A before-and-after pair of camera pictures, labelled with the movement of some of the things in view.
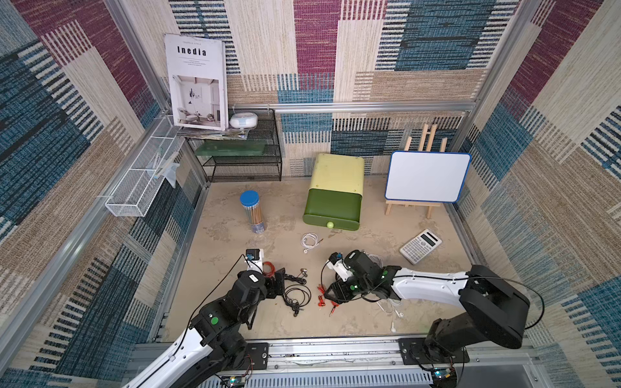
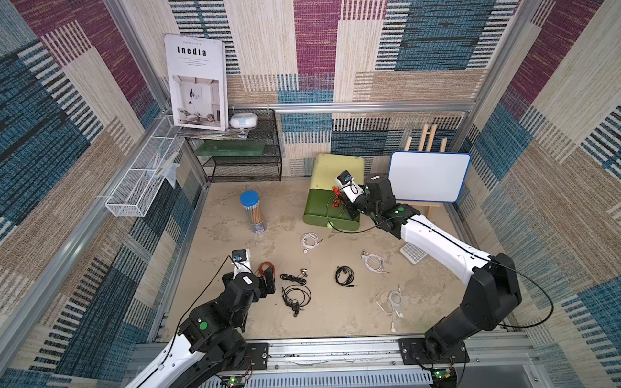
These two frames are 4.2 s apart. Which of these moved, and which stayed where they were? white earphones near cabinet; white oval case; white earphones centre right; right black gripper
Moved: right black gripper
Stayed: white earphones centre right; white oval case; white earphones near cabinet
